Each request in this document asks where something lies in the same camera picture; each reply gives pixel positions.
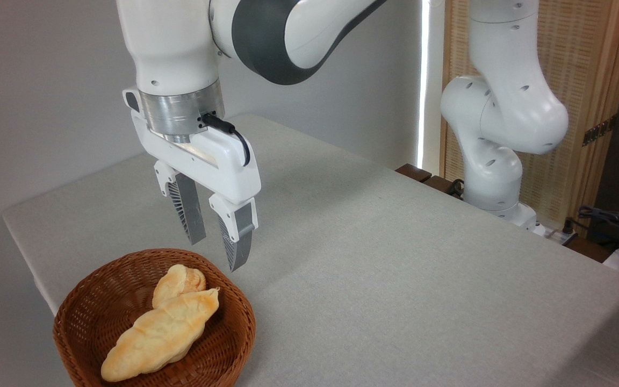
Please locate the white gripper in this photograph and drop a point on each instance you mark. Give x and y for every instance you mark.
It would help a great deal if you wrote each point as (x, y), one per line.
(223, 166)

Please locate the small round bread roll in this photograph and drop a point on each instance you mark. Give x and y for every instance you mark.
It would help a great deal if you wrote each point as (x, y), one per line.
(178, 282)

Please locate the long twisted bread loaf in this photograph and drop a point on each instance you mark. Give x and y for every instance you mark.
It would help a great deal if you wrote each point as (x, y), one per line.
(159, 333)

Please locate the brown wicker basket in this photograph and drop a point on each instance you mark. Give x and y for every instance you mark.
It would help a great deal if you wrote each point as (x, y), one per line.
(97, 303)

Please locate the dark metal screen hinge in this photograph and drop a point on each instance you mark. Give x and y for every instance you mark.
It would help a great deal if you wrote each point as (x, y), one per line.
(599, 130)

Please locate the wooden folding screen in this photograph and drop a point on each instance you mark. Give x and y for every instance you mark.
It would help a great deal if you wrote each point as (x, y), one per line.
(583, 64)

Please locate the white power strip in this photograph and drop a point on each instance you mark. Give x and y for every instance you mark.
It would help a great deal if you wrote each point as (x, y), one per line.
(556, 234)

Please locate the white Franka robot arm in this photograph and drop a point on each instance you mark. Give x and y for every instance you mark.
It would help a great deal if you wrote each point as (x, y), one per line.
(172, 45)

